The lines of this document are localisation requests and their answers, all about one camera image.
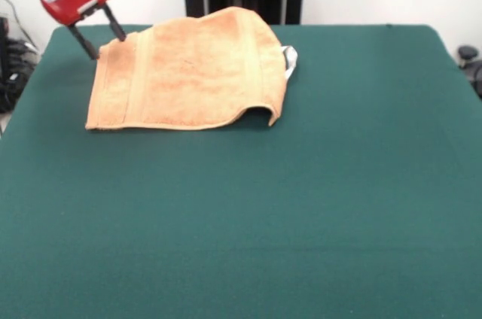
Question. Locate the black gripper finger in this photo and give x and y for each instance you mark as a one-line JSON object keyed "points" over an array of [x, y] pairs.
{"points": [[115, 25], [84, 44]]}

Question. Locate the tan terry towel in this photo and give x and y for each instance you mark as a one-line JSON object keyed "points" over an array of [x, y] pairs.
{"points": [[196, 70]]}

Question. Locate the black equipment pile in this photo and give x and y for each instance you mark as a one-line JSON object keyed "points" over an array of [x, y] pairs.
{"points": [[15, 70]]}

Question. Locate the dark green table cloth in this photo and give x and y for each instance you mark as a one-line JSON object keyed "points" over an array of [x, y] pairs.
{"points": [[301, 202]]}

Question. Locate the grey office chair base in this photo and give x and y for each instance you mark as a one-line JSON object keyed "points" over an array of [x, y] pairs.
{"points": [[470, 63]]}

